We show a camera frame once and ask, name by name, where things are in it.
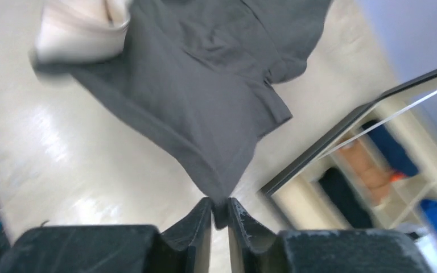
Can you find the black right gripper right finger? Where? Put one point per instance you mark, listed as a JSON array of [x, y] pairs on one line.
[[255, 248]]

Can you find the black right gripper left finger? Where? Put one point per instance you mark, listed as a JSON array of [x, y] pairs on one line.
[[183, 247]]

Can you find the dark grey boxer underwear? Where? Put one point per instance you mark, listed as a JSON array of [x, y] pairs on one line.
[[195, 77]]

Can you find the black rolled underwear left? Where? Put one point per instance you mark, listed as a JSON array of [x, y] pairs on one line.
[[336, 187]]

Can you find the brown rolled underwear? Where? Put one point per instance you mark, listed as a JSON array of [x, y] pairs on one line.
[[368, 174]]

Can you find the navy rolled underwear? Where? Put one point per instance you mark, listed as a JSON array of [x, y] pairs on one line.
[[395, 154]]

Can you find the beige compartment organizer box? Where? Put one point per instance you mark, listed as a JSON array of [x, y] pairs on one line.
[[301, 203]]

